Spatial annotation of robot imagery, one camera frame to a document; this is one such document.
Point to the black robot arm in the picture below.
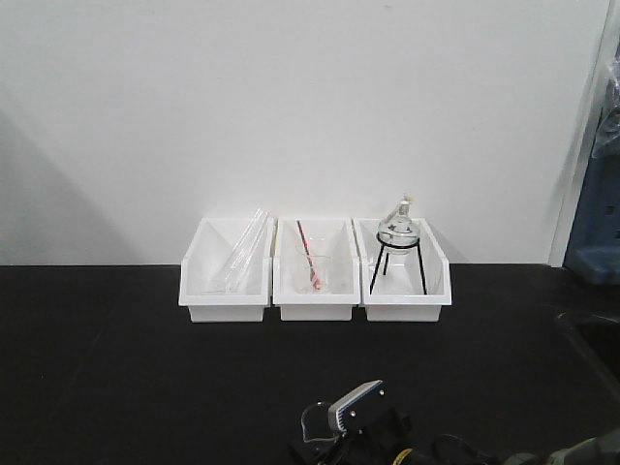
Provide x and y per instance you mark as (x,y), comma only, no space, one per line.
(452,449)

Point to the glass alcohol lamp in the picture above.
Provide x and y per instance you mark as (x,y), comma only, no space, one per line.
(398,231)

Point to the red striped stirring rod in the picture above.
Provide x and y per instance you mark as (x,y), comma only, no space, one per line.
(315,281)

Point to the white plastic bin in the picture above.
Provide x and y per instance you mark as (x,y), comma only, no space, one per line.
(344,282)
(398,296)
(201,290)

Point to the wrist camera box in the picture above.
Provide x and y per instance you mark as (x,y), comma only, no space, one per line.
(357,408)

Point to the black wire tripod stand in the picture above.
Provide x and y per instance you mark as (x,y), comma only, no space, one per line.
(383,259)

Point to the clear glass beaker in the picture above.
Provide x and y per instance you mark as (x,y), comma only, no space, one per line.
(315,428)

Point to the middle white plastic bin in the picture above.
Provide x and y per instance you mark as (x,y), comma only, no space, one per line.
(344,282)

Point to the glass tubes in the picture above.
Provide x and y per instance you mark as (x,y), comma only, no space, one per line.
(237,264)

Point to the left white plastic bin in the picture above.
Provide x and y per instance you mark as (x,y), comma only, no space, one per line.
(201,290)

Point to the blue equipment at right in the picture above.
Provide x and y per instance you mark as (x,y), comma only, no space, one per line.
(593,249)

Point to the right white plastic bin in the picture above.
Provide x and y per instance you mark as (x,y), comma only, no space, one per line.
(398,296)

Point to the black sink basin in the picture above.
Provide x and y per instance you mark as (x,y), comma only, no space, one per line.
(595,336)

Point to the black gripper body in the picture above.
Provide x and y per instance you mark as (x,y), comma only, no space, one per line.
(384,441)

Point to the small beaker in bin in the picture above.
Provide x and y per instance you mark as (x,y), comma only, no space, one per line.
(322,261)

